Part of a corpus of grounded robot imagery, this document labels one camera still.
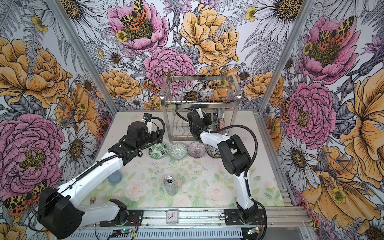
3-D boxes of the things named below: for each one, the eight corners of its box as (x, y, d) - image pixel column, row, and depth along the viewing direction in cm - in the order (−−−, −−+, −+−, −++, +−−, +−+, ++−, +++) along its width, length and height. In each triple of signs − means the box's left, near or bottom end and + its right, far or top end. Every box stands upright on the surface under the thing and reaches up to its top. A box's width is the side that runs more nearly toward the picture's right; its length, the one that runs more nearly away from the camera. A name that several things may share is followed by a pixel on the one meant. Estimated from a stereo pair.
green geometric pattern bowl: (168, 159, 96) (167, 156, 93) (169, 146, 102) (169, 143, 99) (186, 159, 96) (186, 156, 93) (187, 146, 102) (187, 143, 99)
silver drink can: (167, 196, 83) (162, 187, 71) (168, 186, 86) (164, 175, 75) (177, 196, 83) (174, 187, 71) (178, 186, 86) (175, 175, 75)
